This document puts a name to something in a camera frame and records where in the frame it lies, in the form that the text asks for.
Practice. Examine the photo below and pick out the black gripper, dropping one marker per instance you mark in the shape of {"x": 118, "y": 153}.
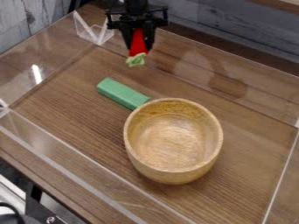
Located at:
{"x": 119, "y": 18}

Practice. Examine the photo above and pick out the red plush strawberry toy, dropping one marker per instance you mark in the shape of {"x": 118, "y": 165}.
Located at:
{"x": 138, "y": 50}

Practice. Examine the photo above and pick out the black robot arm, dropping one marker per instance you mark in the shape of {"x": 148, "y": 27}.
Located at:
{"x": 135, "y": 6}

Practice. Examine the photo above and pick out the green rectangular block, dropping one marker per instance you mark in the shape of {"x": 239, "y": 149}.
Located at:
{"x": 122, "y": 94}

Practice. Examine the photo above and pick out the wooden bowl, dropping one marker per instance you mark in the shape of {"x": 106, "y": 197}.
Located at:
{"x": 172, "y": 138}

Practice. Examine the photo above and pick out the clear acrylic tray enclosure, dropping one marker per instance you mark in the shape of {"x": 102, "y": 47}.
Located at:
{"x": 61, "y": 130}

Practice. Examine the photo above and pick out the black metal bracket with bolt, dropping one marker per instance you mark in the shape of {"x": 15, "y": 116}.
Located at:
{"x": 36, "y": 210}

